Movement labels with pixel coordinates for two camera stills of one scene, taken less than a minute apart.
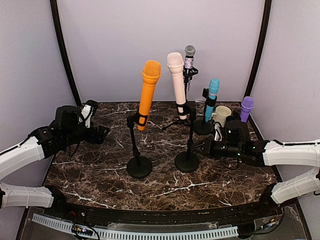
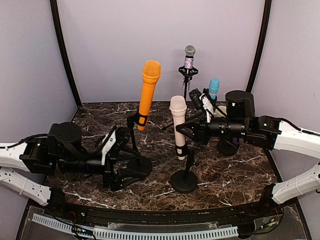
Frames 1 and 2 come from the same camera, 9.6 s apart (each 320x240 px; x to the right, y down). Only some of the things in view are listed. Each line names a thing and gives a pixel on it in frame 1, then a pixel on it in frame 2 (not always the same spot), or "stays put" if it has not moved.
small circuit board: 79,229 stays put
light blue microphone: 213,90 stays put
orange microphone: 151,71 stays put
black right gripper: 208,142 to 200,128
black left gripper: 100,136 to 117,178
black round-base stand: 139,166 stays put
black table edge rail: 264,209 stays put
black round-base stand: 189,161 to 186,180
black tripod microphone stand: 187,72 stays put
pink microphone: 175,61 to 178,105
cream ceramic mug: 221,113 stays put
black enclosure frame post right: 263,38 stays put
